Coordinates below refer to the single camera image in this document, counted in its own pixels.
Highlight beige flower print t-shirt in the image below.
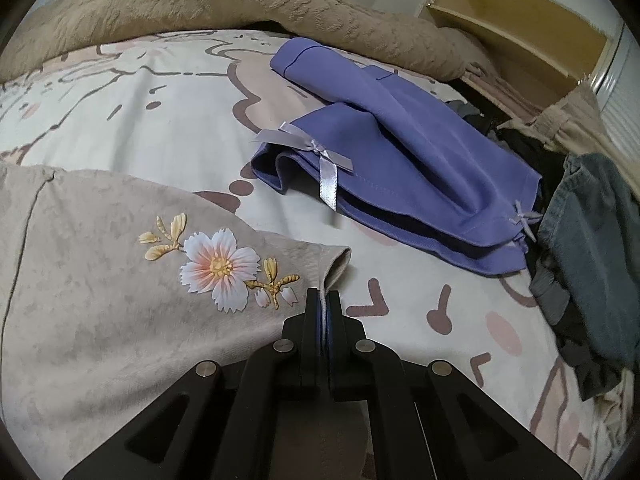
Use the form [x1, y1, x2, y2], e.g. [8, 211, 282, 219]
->
[0, 162, 353, 480]

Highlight beige pants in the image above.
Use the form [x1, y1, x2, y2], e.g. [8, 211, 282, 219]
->
[497, 80, 640, 181]

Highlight bear print bed sheet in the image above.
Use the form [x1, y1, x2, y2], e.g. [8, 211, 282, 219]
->
[0, 30, 623, 461]

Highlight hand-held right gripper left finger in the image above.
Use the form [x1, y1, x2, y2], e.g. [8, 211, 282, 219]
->
[62, 287, 328, 480]

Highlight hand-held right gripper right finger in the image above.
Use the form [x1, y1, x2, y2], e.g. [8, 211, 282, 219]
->
[325, 291, 581, 480]

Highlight blue-grey denim garment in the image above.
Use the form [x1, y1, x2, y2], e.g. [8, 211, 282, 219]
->
[537, 152, 640, 371]

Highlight purple garment with bows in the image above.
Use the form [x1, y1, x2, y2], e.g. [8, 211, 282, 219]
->
[250, 37, 543, 278]

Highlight pink folded cloth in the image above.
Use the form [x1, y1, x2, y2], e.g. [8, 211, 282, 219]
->
[460, 67, 546, 121]

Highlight dark grey garment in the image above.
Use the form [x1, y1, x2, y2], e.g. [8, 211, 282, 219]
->
[529, 255, 621, 401]

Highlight wooden shelf unit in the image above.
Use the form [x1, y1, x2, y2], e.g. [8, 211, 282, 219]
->
[417, 0, 623, 121]

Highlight tan fuzzy blanket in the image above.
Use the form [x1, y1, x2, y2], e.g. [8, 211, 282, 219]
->
[0, 0, 496, 86]

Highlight black garment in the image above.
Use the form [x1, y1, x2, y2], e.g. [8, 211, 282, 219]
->
[447, 100, 568, 211]

